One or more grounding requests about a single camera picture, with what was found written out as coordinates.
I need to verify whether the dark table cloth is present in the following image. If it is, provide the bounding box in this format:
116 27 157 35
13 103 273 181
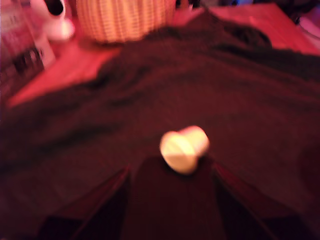
0 12 320 240

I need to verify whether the wicker basket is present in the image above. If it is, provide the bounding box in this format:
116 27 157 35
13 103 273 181
75 0 176 45

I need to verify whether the small white round camera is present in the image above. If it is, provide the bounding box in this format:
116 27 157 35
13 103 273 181
29 0 76 41

